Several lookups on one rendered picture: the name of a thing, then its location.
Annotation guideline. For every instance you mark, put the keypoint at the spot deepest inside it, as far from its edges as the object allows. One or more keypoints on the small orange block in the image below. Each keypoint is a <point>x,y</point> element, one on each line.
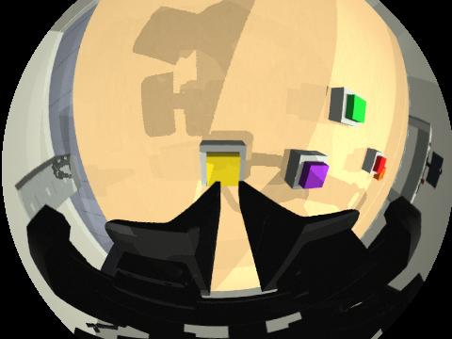
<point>380,175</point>

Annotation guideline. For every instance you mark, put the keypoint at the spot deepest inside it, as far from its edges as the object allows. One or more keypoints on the yellow button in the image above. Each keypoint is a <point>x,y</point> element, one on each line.
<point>222,160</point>

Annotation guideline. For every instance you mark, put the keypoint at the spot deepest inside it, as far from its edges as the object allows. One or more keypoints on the purple button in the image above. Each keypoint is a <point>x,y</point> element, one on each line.
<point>306,169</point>

